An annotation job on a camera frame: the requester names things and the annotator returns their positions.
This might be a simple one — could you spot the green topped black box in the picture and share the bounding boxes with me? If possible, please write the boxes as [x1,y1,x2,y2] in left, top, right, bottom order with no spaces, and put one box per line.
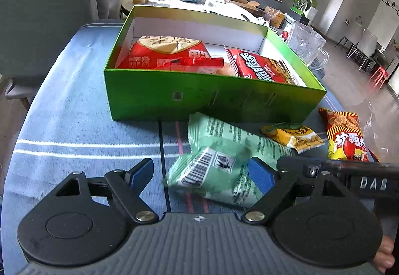
[289,6,312,24]

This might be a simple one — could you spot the large plant in white pot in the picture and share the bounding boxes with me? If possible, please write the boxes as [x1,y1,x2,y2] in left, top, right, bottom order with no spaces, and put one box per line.
[282,0,323,21]

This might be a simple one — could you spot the red strip packet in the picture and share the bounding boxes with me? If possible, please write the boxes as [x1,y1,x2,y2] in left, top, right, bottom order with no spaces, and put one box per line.
[154,57,225,69]

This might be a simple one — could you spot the green snack bag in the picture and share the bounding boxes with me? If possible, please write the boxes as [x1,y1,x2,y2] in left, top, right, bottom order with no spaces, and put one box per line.
[162,112,295,209]

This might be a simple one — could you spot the red stool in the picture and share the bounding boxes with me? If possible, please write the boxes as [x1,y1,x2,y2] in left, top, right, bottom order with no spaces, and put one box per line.
[369,66,390,89]

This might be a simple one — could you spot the open cardboard box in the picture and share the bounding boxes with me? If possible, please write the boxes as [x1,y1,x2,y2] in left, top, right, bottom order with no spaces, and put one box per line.
[227,0,262,12]

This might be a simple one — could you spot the orange paper bag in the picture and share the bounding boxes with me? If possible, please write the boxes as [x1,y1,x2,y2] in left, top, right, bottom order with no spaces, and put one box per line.
[268,6,286,29]

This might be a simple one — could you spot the round white coffee table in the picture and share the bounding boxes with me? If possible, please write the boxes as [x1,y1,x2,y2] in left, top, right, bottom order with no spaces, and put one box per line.
[120,0,272,28]

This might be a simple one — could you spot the small yellow snack packet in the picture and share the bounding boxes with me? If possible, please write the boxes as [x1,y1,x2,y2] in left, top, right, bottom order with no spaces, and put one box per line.
[261,122,325,155]

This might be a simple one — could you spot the red and yellow snack packet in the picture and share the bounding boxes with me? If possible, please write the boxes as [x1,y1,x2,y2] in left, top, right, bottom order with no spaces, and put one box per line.
[318,107,380,163]

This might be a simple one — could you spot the person's right hand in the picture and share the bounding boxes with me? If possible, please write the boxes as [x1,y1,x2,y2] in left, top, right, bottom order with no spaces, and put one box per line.
[374,233,398,274]

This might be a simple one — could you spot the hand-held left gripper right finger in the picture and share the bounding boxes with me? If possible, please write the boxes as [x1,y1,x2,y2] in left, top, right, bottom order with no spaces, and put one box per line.
[241,157,356,226]

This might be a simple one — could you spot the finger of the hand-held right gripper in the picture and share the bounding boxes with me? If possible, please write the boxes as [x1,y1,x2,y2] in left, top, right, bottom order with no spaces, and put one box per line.
[277,155,344,180]

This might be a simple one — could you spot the red round-cake snack bag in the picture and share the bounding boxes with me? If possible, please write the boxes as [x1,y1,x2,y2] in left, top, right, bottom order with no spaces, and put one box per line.
[116,36,210,70]

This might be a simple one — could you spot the clear plastic bag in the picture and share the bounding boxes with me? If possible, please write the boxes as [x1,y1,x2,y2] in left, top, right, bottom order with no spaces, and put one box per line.
[365,100,399,163]

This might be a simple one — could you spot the green cardboard box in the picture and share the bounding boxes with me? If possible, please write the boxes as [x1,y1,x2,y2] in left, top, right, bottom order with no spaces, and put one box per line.
[104,4,327,123]

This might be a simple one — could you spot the white dining chair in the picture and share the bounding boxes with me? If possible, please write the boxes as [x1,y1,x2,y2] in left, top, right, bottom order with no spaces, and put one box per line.
[355,29,392,73]
[337,26,368,59]

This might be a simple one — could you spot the blue striped tablecloth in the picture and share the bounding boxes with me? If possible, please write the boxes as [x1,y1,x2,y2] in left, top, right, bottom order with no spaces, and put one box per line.
[0,20,382,275]

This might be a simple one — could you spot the red chip snack bag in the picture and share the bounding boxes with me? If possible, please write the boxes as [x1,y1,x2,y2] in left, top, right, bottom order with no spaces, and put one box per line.
[227,48,307,86]

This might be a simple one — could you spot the clear glass pitcher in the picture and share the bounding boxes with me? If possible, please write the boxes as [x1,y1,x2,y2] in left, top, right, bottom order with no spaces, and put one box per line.
[285,21,330,71]

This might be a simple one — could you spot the grey sofa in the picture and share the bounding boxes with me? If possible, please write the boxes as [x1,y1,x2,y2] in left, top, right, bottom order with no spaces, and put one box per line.
[0,0,128,107]

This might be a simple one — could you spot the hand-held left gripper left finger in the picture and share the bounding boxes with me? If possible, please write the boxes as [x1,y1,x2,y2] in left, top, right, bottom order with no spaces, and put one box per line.
[56,157,159,226]

